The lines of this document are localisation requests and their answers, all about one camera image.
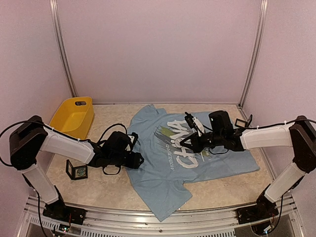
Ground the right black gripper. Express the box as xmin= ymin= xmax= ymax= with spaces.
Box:
xmin=180 ymin=131 xmax=224 ymax=153

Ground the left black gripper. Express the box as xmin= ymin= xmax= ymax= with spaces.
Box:
xmin=110 ymin=151 xmax=144 ymax=169

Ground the round blue brooch badge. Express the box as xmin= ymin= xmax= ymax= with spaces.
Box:
xmin=174 ymin=138 xmax=182 ymax=148

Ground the light blue printed t-shirt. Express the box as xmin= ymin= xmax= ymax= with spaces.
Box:
xmin=126 ymin=105 xmax=260 ymax=222

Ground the black brooch box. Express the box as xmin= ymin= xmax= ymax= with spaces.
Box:
xmin=66 ymin=159 xmax=88 ymax=180
xmin=235 ymin=115 xmax=253 ymax=128

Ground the yellow plastic basket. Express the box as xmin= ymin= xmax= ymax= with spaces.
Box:
xmin=49 ymin=97 xmax=94 ymax=139

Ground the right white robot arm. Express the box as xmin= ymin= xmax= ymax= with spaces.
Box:
xmin=180 ymin=111 xmax=316 ymax=219

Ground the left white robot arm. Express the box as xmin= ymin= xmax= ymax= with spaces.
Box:
xmin=9 ymin=116 xmax=144 ymax=220

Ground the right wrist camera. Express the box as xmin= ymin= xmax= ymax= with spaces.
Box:
xmin=185 ymin=112 xmax=205 ymax=137

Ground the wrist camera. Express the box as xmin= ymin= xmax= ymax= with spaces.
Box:
xmin=127 ymin=132 xmax=138 ymax=151
xmin=185 ymin=112 xmax=205 ymax=137

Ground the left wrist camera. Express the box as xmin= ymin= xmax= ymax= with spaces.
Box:
xmin=127 ymin=132 xmax=138 ymax=151

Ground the aluminium front frame rail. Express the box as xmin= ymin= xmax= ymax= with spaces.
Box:
xmin=14 ymin=195 xmax=307 ymax=237

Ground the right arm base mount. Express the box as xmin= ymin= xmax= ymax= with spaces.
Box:
xmin=236 ymin=191 xmax=283 ymax=237

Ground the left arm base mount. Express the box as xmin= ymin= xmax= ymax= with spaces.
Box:
xmin=43 ymin=187 xmax=87 ymax=225

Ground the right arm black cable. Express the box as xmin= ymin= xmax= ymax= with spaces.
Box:
xmin=204 ymin=118 xmax=314 ymax=156

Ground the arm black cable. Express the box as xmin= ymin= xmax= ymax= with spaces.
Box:
xmin=204 ymin=118 xmax=314 ymax=156
xmin=0 ymin=119 xmax=144 ymax=175

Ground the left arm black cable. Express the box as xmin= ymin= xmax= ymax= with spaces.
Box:
xmin=0 ymin=119 xmax=144 ymax=175

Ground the right aluminium corner post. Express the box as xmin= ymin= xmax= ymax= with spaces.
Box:
xmin=238 ymin=0 xmax=269 ymax=110

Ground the aluminium corner post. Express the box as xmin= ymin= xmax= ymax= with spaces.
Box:
xmin=238 ymin=0 xmax=269 ymax=110
xmin=49 ymin=0 xmax=78 ymax=97

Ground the left aluminium corner post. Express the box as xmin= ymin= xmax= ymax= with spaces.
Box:
xmin=49 ymin=0 xmax=78 ymax=97

